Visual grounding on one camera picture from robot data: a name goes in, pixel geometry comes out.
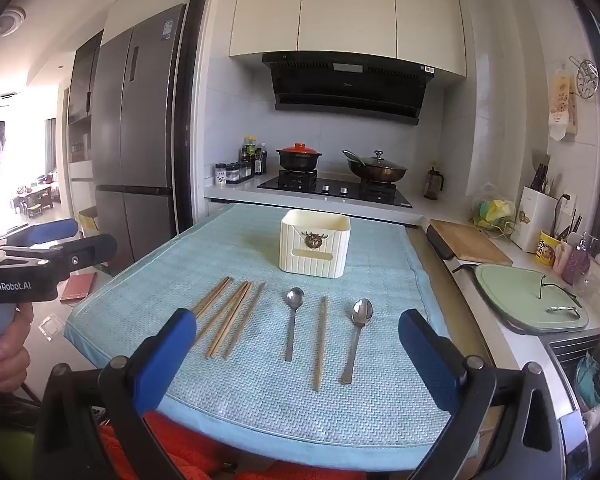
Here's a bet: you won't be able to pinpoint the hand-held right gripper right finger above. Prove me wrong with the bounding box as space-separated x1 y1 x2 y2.
398 308 563 480

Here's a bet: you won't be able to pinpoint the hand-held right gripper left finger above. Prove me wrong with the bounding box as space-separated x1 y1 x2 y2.
32 308 197 480

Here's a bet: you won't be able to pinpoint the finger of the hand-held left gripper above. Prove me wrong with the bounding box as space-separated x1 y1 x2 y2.
10 218 79 251
2 234 117 281

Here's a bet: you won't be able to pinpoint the metal spoon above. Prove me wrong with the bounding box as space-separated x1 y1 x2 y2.
284 287 306 362
340 298 374 386

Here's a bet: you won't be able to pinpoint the cream ribbed utensil holder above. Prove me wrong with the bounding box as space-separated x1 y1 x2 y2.
279 209 352 279

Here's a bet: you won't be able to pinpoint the person's left hand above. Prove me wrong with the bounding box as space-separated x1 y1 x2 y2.
0 304 34 394

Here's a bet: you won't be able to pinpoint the wooden dining table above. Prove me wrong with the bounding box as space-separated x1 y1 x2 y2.
11 182 54 219

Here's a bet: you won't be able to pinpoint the red book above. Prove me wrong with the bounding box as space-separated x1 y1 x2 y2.
60 272 97 306

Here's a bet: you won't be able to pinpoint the clear plastic box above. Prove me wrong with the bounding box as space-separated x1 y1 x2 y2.
40 313 67 339

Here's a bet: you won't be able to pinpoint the red cloth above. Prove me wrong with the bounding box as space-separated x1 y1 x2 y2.
99 409 333 480

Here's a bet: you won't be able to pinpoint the green cutting board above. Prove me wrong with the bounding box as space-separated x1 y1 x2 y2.
474 263 590 335

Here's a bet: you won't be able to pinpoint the black flat tray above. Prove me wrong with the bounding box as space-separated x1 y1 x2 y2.
426 224 457 262

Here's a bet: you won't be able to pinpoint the teal woven table mat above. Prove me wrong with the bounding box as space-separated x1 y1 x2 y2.
64 203 481 471

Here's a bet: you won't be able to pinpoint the grey refrigerator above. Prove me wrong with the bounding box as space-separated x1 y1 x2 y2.
91 4 187 275

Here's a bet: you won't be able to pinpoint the wooden cutting board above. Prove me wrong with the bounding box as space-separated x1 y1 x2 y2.
429 218 514 267

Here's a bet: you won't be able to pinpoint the metal sink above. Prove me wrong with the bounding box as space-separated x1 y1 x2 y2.
540 327 600 421

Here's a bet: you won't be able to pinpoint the eyeglasses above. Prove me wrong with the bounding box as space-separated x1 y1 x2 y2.
539 274 584 317

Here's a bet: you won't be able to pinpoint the yellow cup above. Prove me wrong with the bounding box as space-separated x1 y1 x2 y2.
536 230 571 267

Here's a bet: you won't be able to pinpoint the yellow green plastic bags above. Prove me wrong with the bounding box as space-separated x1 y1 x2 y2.
469 184 519 242

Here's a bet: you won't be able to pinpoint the spice jar rack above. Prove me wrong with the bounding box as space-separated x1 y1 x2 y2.
226 161 254 182

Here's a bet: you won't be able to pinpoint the white knife block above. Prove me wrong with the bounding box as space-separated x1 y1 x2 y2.
509 186 572 256

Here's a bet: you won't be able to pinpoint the pink bottle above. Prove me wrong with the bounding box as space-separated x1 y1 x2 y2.
559 232 592 287

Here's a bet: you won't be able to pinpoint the glass kettle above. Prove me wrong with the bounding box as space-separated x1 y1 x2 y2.
423 162 445 201

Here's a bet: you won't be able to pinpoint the yellow cap sauce bottle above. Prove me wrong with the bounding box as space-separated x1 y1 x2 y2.
243 135 258 177

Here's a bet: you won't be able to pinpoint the dark wok with glass lid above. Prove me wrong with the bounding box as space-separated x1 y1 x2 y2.
342 149 409 184

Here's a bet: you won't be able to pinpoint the black gas stove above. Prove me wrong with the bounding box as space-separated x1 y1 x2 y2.
257 170 414 209

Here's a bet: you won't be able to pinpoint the black clay pot red lid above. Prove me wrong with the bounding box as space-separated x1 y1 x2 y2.
276 143 323 172

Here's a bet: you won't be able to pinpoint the black range hood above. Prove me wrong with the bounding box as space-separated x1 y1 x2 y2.
261 51 436 126

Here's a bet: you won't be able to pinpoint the hanging printed bag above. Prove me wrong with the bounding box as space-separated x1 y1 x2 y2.
549 66 579 142

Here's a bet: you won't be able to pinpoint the hanging metal trivet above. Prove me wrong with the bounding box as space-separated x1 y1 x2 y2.
569 57 600 107

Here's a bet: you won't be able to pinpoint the white wall cabinet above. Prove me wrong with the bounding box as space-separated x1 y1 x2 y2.
229 0 467 79

